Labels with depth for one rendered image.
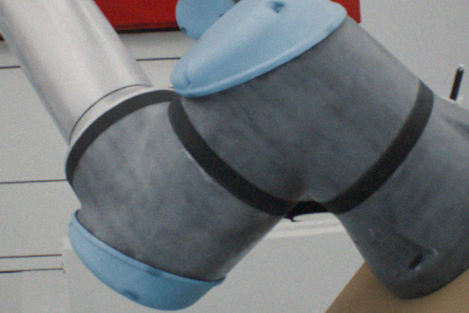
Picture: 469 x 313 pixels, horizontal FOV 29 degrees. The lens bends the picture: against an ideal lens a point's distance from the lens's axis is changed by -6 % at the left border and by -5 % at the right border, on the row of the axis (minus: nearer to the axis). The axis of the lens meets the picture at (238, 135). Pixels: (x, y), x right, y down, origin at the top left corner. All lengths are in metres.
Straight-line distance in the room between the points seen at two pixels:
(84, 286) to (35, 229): 0.63
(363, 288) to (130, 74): 0.25
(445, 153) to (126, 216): 0.23
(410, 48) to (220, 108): 2.76
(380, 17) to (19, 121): 1.95
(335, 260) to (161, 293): 0.41
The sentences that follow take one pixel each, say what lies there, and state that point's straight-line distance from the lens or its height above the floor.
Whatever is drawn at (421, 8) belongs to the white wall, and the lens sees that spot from 3.41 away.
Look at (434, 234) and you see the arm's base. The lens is 0.65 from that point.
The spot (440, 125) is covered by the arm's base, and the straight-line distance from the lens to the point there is 0.66.
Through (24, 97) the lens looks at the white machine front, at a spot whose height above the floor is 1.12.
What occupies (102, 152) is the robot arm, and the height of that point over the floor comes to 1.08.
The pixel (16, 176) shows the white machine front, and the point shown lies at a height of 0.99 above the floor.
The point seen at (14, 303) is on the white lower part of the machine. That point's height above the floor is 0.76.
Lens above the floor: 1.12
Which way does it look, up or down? 3 degrees down
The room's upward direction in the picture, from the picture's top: 2 degrees counter-clockwise
